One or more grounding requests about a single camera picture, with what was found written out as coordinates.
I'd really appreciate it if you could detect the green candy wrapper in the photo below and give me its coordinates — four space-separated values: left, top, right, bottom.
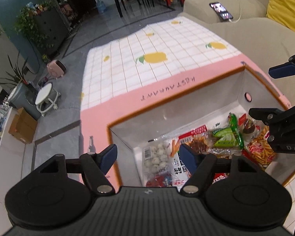
227 113 244 149

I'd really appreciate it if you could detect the beige sofa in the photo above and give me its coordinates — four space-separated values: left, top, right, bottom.
183 0 295 100

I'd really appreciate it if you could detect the spiky potted plant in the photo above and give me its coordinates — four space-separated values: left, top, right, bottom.
0 51 36 87

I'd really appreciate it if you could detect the blue water jug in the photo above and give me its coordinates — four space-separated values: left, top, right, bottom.
96 0 108 14

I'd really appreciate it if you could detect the dark cabinet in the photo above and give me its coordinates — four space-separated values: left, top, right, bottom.
22 5 72 57

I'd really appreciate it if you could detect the green trailing plant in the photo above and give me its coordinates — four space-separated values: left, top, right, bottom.
14 2 57 50

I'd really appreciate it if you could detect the small red snack packet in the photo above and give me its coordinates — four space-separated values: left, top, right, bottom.
212 172 231 184

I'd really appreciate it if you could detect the white round rolling stool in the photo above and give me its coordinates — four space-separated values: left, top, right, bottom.
35 82 60 117

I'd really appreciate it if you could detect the white ball snack pack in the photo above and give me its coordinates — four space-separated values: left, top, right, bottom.
142 141 172 178

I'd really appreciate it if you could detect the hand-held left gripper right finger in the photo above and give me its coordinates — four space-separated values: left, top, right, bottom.
179 143 258 195

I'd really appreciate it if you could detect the red striped snack packet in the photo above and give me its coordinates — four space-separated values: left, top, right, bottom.
244 125 277 172

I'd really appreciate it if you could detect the grey bin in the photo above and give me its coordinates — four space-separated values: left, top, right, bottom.
8 82 42 121

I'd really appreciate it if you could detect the white charging cable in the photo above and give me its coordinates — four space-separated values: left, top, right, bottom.
227 0 244 24

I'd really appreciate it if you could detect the brown round snack pack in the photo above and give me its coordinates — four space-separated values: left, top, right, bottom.
190 138 210 153

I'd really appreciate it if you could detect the smartphone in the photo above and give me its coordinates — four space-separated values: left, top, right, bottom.
209 2 234 21

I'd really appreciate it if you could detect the white counter with clutter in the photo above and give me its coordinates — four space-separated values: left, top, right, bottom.
0 103 18 180

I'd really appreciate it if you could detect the pink small appliance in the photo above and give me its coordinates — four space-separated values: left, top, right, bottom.
46 59 67 79

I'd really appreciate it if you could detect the dark brown round snack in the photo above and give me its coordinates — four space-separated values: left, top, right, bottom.
238 114 258 135

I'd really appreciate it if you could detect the white packet black print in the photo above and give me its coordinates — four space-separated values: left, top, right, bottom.
171 150 195 193

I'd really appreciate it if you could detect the green triangular snack packet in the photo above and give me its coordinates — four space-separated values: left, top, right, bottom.
212 126 242 148

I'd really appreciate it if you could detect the red white snack packet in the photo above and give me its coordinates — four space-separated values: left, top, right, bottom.
171 125 209 158

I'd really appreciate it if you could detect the pink cardboard box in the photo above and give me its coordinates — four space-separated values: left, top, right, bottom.
79 60 295 190

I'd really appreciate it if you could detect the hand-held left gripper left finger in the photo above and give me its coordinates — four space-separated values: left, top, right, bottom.
39 143 118 195

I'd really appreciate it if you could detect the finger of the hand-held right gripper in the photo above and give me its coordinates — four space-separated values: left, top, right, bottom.
248 100 295 142
268 43 295 79

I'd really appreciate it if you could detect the brown cardboard carton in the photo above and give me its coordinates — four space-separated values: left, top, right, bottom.
8 107 38 145

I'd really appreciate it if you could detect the dark shelf with clutter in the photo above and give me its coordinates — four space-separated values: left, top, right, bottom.
58 0 77 28

